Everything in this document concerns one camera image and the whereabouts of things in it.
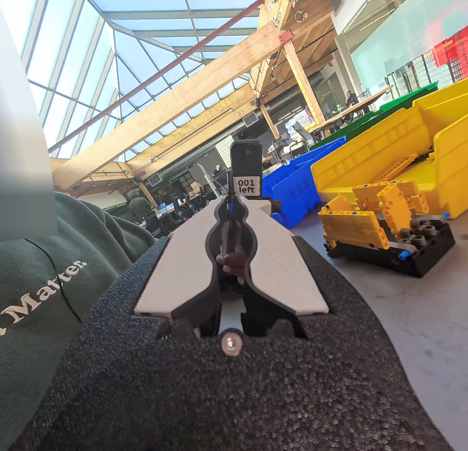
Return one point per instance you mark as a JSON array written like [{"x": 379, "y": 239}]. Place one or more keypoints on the yellow plastic bin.
[{"x": 365, "y": 154}]

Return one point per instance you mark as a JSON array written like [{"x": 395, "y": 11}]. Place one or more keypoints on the yellow black lego model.
[{"x": 365, "y": 220}]

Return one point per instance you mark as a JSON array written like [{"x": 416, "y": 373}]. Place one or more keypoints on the long wooden desk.
[{"x": 360, "y": 103}]

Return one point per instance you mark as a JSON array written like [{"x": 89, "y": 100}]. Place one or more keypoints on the green plastic bin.
[{"x": 402, "y": 99}]

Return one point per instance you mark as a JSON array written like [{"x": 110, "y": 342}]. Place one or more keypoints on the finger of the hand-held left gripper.
[
  {"x": 261, "y": 205},
  {"x": 225, "y": 238}
]

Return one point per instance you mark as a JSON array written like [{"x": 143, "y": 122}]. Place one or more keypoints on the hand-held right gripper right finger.
[{"x": 285, "y": 275}]

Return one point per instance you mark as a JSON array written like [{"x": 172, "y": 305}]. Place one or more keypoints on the blue plastic bin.
[{"x": 292, "y": 187}]

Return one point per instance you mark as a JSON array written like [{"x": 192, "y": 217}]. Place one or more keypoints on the orange lego frame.
[{"x": 396, "y": 167}]

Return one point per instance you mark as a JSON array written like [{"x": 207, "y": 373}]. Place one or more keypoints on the group of black office chairs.
[{"x": 172, "y": 209}]

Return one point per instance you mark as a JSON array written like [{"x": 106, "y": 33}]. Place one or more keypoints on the stack of red crates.
[{"x": 451, "y": 48}]

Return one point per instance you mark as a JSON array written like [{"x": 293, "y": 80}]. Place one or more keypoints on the stack of clear storage boxes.
[{"x": 298, "y": 123}]

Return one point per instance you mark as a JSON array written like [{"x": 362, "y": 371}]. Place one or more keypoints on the wooden pillar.
[
  {"x": 303, "y": 74},
  {"x": 268, "y": 120}
]

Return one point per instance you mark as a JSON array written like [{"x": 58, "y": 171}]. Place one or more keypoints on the person's left hand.
[{"x": 230, "y": 264}]

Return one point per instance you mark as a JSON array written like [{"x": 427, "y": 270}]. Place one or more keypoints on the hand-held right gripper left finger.
[{"x": 179, "y": 275}]

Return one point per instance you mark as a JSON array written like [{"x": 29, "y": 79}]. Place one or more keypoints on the handwritten whiteboard sign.
[{"x": 223, "y": 151}]

